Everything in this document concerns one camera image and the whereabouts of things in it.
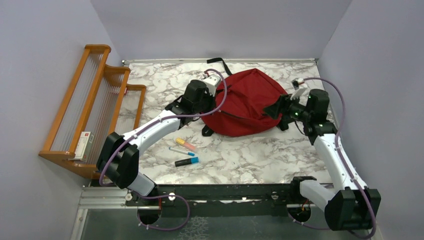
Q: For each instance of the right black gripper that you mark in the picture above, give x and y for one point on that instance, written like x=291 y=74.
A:
x=281 y=106

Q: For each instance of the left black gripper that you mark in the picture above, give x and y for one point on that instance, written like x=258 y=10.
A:
x=212 y=103

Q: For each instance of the red backpack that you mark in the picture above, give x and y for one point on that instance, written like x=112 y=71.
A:
x=242 y=114

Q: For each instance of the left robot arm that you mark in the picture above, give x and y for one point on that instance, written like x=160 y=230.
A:
x=119 y=157

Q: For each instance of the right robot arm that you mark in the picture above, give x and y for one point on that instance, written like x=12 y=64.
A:
x=351 y=205

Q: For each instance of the yellow orange highlighter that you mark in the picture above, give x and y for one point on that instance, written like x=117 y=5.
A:
x=186 y=144

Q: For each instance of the blue white pen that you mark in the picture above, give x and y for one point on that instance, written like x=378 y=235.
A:
x=188 y=153

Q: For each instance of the black blue highlighter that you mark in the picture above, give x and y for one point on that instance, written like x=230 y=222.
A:
x=187 y=161

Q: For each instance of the wooden rack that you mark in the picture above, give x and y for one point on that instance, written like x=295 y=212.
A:
x=93 y=101

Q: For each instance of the white red box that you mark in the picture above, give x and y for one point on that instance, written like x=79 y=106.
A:
x=84 y=146

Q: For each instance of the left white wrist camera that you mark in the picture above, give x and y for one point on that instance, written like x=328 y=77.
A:
x=212 y=82

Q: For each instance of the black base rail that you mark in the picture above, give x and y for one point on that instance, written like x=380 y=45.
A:
x=222 y=200

